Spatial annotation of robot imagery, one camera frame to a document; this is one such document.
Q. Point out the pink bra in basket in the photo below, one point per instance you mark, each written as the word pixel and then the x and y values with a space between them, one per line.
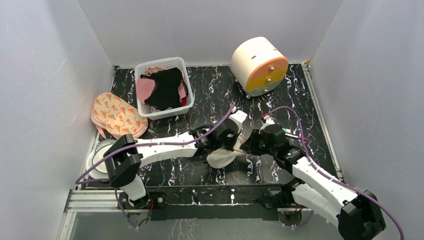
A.
pixel 144 89

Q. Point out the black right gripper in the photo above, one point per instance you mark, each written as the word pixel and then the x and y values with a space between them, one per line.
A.
pixel 255 144

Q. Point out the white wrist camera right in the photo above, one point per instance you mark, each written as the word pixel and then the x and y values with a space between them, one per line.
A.
pixel 266 120

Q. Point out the cream orange cylindrical machine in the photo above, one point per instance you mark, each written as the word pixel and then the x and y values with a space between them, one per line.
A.
pixel 258 66

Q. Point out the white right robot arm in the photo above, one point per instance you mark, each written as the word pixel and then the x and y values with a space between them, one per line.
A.
pixel 356 216

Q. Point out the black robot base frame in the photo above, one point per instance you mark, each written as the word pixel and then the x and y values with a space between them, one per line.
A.
pixel 260 201

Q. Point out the white mesh laundry bag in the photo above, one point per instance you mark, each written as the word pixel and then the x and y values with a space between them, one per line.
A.
pixel 221 158

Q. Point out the white plastic basket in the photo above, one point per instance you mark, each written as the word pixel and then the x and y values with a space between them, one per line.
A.
pixel 163 88

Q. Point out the black bra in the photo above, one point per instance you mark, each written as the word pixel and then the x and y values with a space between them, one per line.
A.
pixel 165 89

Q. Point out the white green marker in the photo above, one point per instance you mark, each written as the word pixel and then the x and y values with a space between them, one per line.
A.
pixel 287 131

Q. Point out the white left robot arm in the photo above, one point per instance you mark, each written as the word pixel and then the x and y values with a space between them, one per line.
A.
pixel 127 154

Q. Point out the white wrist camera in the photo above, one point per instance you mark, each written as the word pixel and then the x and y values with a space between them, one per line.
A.
pixel 266 120
pixel 238 117

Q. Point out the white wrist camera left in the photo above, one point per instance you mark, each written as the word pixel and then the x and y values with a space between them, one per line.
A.
pixel 238 117

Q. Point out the pale green bra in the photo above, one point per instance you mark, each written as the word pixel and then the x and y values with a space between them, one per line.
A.
pixel 241 139

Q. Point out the white magenta marker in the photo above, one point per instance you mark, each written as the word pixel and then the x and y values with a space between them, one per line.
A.
pixel 298 137

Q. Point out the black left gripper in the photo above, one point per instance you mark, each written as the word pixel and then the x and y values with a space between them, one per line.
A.
pixel 230 146

